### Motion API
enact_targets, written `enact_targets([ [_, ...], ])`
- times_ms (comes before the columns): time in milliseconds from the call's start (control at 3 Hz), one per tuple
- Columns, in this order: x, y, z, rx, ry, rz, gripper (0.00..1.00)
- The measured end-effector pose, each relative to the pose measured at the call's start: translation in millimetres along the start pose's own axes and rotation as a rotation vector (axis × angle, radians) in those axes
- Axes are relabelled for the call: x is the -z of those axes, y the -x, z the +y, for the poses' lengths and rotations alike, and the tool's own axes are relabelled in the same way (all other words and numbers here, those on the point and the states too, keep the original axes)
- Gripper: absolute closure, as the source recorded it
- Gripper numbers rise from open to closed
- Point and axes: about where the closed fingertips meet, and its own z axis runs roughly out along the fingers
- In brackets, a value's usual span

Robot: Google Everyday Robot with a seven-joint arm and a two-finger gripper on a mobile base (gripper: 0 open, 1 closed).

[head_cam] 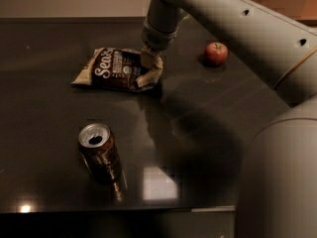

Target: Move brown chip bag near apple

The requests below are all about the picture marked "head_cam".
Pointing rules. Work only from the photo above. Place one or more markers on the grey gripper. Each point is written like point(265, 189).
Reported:
point(157, 39)

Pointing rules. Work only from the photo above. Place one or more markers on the brown chip bag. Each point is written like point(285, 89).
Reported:
point(118, 69)

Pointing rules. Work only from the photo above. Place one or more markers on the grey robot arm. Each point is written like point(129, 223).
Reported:
point(277, 183)

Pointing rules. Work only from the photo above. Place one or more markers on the red apple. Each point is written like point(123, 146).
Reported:
point(215, 54)

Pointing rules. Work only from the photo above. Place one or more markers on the brown soda can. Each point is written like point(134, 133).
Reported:
point(98, 148)

